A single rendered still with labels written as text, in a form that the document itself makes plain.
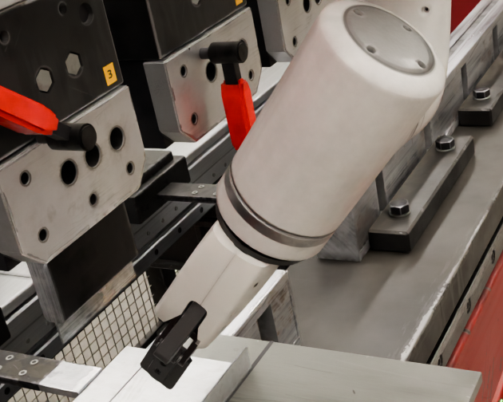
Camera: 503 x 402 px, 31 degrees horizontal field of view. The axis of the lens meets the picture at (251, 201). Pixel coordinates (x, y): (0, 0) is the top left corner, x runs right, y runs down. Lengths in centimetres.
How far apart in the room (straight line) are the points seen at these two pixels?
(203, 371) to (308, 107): 32
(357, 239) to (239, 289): 53
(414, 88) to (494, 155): 88
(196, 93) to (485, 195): 60
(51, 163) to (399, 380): 32
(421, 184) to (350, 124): 74
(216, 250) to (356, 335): 43
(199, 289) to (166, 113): 18
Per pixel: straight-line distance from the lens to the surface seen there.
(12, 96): 55
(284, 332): 97
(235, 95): 77
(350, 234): 113
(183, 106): 75
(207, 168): 131
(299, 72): 53
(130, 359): 82
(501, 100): 154
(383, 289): 109
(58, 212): 63
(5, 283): 106
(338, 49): 51
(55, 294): 69
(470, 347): 120
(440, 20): 61
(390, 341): 100
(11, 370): 86
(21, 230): 61
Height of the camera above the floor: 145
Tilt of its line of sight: 25 degrees down
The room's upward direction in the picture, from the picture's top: 12 degrees counter-clockwise
